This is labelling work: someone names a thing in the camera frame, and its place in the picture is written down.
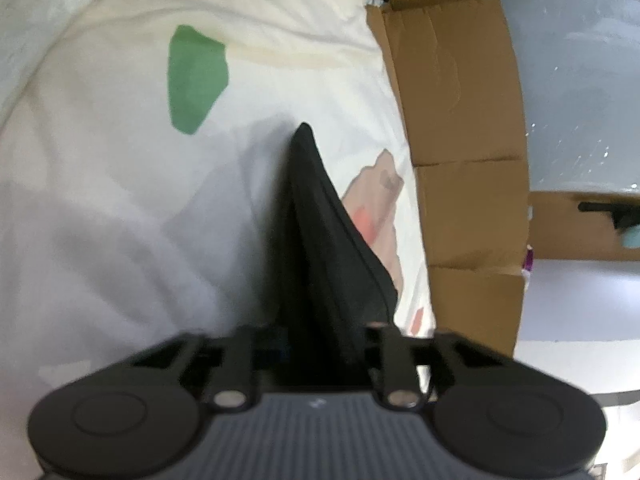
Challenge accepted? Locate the brown cardboard barrier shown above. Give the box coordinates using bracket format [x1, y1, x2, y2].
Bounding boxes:
[368, 0, 639, 355]

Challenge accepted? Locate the cream cartoon print bedsheet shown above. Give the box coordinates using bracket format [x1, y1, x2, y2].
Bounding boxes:
[1, 0, 433, 455]

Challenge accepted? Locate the black garment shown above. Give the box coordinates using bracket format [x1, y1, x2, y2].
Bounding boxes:
[258, 122, 398, 392]

